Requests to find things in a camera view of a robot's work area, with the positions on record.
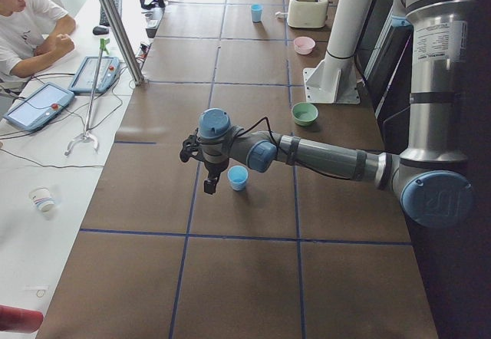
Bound reacher grabber tool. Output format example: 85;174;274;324
64;38;110;156

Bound cream toaster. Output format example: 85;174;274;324
286;0;328;28

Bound seated person white shirt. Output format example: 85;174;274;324
1;0;76;83

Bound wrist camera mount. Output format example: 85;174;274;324
180;134;204;163

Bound black keyboard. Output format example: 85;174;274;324
98;0;123;26

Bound light blue cup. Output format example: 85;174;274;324
250;4;263;23
227;166;249;191

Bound aluminium frame post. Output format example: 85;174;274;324
99;0;145;86

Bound black computer mouse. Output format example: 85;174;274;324
92;25;109;36

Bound red cylinder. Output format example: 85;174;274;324
1;305;44;334

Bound white mounting pillar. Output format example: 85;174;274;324
303;0;373;104

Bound near teach pendant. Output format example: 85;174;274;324
3;83;74;132

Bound far teach pendant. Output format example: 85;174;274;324
68;56;120;96

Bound paper cup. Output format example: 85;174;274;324
29;187;54;212

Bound green bowl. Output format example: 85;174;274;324
292;102;318;127

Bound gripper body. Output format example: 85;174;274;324
204;160;226;178

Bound pink bowl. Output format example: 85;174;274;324
293;36;316;55

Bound teach pendant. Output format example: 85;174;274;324
68;56;120;96
3;83;74;132

